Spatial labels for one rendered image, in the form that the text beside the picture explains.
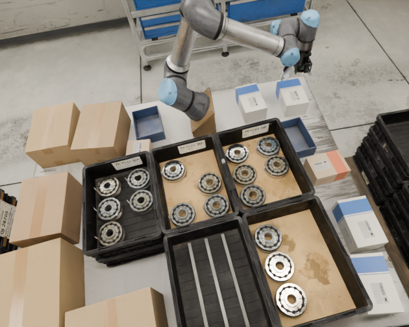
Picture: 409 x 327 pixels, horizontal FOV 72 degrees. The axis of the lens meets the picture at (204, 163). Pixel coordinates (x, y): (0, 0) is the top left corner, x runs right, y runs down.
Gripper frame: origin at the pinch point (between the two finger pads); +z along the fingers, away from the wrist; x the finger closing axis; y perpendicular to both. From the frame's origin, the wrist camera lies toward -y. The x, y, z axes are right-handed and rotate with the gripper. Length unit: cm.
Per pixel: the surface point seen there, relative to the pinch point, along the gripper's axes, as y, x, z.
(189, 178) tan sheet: 45, -61, 5
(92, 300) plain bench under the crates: 88, -108, 18
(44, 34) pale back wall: -225, -219, 82
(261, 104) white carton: 6.2, -18.1, 9.2
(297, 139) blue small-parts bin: 26.1, -3.6, 17.7
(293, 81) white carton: -6.8, 2.5, 9.3
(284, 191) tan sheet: 59, -22, 5
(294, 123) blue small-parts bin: 17.5, -3.1, 15.4
